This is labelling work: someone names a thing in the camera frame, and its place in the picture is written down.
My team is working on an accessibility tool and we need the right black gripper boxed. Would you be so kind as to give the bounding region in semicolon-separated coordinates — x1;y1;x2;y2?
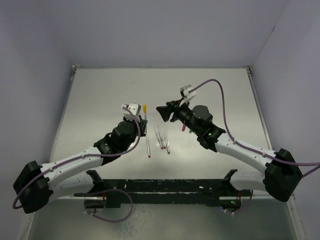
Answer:
156;97;201;135

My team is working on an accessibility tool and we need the yellow pen cap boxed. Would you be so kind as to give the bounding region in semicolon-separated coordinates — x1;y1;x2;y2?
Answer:
143;104;147;114

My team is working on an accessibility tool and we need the yellow-end white marker pen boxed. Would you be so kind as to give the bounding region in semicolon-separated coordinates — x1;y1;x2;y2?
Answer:
143;104;148;122

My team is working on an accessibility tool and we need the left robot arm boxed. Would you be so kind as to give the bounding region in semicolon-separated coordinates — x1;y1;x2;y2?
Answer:
12;116;148;214

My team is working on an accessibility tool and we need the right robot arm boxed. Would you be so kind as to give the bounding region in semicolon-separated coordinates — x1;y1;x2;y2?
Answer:
156;100;303;202

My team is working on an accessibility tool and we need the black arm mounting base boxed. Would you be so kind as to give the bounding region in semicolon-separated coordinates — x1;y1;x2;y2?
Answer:
75;170;250;211

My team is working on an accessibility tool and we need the purple-end white marker pen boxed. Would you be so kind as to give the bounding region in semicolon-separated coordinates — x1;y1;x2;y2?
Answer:
153;127;164;150

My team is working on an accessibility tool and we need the red-end marker pen left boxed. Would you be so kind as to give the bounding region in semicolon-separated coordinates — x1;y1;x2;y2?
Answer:
145;135;151;158

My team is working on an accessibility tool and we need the red-end marker pen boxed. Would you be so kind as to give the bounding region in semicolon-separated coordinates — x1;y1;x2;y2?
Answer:
157;126;166;149
145;135;151;158

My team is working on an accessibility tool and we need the green-end white marker pen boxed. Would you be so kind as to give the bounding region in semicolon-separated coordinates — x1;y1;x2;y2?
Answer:
163;131;171;155

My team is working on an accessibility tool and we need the red-end marker pen middle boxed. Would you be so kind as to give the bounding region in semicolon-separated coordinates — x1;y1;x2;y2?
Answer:
157;126;166;149

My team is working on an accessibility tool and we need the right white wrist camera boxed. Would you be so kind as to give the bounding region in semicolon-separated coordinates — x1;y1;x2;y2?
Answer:
179;84;197;107

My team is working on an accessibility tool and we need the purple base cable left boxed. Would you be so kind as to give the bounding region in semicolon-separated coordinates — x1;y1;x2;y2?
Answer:
83;187;134;223

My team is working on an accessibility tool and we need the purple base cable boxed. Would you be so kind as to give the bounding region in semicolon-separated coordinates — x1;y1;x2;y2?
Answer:
83;187;134;223
222;192;254;218

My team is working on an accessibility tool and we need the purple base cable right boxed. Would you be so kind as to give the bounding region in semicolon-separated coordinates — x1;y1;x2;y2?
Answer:
222;192;254;218

